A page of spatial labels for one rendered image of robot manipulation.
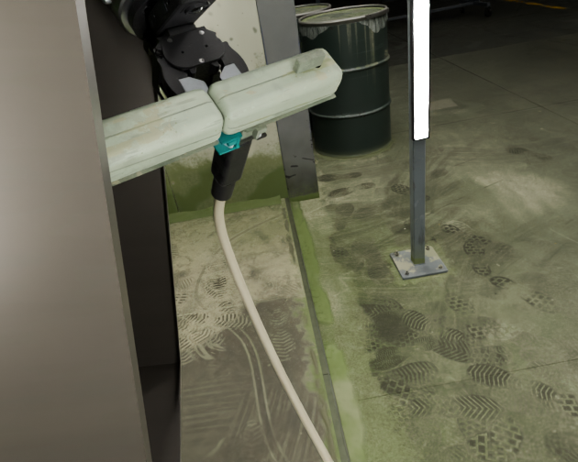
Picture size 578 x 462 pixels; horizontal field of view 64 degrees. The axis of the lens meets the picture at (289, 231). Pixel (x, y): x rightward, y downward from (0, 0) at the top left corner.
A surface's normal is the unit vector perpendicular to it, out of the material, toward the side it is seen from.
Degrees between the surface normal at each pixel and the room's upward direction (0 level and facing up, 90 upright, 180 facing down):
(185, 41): 41
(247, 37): 90
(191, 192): 90
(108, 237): 90
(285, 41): 90
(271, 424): 0
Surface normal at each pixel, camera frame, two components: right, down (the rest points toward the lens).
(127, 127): 0.25, -0.42
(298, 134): 0.11, 0.50
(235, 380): -0.15, -0.84
